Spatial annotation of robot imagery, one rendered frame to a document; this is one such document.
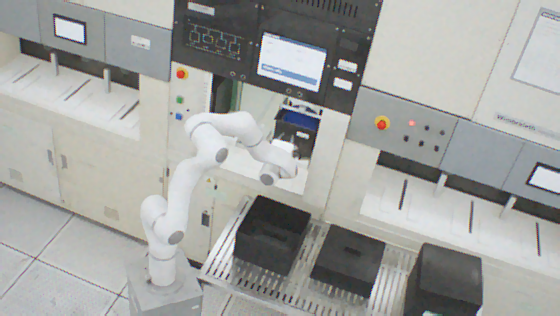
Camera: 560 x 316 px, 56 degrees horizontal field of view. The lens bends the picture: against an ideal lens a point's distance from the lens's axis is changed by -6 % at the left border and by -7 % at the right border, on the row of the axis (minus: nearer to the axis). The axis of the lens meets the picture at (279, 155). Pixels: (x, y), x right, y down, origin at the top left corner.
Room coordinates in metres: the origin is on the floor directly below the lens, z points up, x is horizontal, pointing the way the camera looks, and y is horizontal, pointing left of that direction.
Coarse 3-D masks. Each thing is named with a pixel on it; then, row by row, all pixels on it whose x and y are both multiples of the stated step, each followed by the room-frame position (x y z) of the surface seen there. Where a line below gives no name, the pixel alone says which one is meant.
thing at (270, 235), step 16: (256, 208) 1.96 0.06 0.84; (272, 208) 1.94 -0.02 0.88; (288, 208) 1.93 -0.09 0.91; (240, 224) 1.75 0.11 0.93; (256, 224) 1.92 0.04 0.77; (272, 224) 1.94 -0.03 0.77; (288, 224) 1.92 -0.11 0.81; (304, 224) 1.91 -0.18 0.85; (240, 240) 1.69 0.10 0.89; (256, 240) 1.68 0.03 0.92; (272, 240) 1.84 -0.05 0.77; (288, 240) 1.86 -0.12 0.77; (304, 240) 1.89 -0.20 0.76; (240, 256) 1.69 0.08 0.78; (256, 256) 1.67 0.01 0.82; (272, 256) 1.66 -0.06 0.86; (288, 256) 1.64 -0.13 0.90; (288, 272) 1.65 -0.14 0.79
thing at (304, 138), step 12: (288, 108) 2.42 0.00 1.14; (300, 108) 2.40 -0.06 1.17; (276, 120) 2.33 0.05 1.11; (276, 132) 2.34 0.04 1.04; (288, 132) 2.32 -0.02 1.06; (300, 132) 2.31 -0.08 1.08; (312, 132) 2.30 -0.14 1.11; (300, 144) 2.31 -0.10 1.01; (312, 144) 2.30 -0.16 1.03; (300, 156) 2.33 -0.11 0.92
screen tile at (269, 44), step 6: (270, 42) 2.14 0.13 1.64; (276, 42) 2.14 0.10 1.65; (264, 48) 2.15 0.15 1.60; (270, 48) 2.14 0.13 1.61; (276, 48) 2.14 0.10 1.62; (282, 48) 2.13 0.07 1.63; (264, 54) 2.15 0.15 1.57; (270, 54) 2.14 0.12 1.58; (288, 54) 2.13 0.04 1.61; (264, 60) 2.15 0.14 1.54; (270, 60) 2.14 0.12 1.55; (276, 60) 2.14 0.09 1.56; (282, 60) 2.13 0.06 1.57; (288, 60) 2.13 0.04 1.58; (282, 66) 2.13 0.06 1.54; (288, 66) 2.12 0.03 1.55
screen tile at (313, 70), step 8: (296, 48) 2.12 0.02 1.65; (296, 56) 2.12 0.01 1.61; (304, 56) 2.11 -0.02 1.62; (312, 56) 2.11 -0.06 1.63; (320, 56) 2.10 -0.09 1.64; (296, 64) 2.12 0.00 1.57; (304, 64) 2.11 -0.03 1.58; (312, 64) 2.11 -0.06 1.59; (320, 64) 2.10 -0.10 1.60; (304, 72) 2.11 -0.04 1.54; (312, 72) 2.10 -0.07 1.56
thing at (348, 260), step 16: (336, 240) 1.83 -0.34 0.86; (352, 240) 1.85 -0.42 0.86; (368, 240) 1.87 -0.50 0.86; (320, 256) 1.71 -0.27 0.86; (336, 256) 1.73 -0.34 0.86; (352, 256) 1.75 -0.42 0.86; (368, 256) 1.76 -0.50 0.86; (320, 272) 1.66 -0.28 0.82; (336, 272) 1.64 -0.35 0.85; (352, 272) 1.65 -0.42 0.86; (368, 272) 1.67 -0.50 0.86; (352, 288) 1.62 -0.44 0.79; (368, 288) 1.61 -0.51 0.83
